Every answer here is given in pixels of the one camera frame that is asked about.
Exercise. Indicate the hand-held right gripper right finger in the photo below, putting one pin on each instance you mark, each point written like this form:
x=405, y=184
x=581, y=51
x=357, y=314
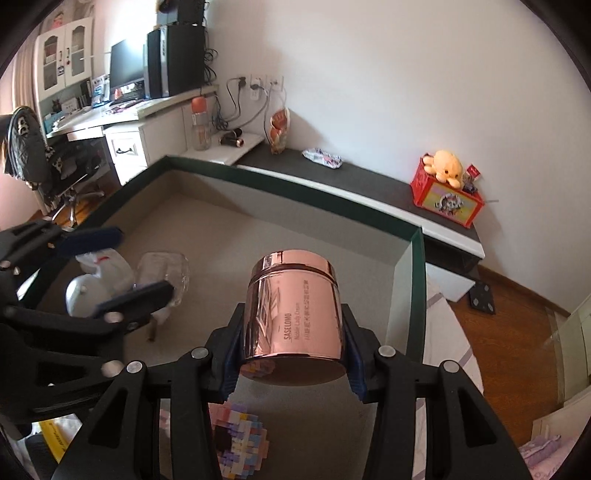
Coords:
x=354, y=369

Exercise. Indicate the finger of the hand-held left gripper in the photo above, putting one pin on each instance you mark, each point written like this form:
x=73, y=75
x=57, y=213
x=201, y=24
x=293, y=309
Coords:
x=138, y=297
x=92, y=240

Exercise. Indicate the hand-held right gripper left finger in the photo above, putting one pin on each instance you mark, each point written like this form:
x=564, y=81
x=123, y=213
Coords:
x=231, y=364

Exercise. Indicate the rose gold jar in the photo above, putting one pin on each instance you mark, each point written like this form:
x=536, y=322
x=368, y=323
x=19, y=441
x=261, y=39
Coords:
x=295, y=314

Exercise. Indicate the pink box with green rim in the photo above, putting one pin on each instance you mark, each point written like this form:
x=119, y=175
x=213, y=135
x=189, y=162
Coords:
x=277, y=221

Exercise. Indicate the clear plastic wrapper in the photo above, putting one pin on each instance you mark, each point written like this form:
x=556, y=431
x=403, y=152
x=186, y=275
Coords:
x=164, y=270

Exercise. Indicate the black office chair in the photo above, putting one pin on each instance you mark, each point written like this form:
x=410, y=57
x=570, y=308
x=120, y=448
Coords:
x=69, y=170

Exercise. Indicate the pixel block figure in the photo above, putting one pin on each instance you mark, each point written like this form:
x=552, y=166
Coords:
x=240, y=438

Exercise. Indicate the black patterned jacket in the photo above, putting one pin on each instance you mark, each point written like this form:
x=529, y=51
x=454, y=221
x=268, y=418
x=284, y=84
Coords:
x=25, y=147

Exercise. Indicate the white desk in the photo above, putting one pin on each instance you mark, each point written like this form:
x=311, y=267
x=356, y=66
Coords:
x=138, y=134

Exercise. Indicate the black floor scale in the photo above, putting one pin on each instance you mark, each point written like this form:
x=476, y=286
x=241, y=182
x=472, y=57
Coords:
x=481, y=297

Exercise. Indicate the clear bottle with red cap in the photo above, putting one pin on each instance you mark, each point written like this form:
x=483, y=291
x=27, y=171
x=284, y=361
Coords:
x=200, y=127

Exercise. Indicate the dark cosmetic tube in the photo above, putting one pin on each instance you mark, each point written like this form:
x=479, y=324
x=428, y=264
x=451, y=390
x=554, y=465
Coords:
x=232, y=138

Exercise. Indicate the computer monitor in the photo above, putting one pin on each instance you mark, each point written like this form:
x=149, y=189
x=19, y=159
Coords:
x=125, y=64

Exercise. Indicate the white glass-door cabinet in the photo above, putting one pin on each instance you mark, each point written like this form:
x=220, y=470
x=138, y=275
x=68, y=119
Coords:
x=60, y=55

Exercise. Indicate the red toy crate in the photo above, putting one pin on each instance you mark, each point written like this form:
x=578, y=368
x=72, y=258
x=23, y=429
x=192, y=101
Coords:
x=445, y=203

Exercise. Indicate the black computer tower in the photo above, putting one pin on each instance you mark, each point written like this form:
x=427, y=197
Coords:
x=178, y=60

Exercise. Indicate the pink printed pillow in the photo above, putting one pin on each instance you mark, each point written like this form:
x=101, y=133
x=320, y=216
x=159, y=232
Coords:
x=549, y=452

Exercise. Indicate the printed snack packet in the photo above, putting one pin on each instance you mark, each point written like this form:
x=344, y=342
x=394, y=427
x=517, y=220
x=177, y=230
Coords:
x=322, y=158

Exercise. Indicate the orange snack bag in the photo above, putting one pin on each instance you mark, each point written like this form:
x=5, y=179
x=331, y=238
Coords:
x=279, y=134

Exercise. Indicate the yellow octopus plush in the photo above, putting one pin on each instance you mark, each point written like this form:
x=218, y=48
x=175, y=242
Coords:
x=445, y=166

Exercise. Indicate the white wall socket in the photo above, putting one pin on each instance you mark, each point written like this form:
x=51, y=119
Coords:
x=263, y=84

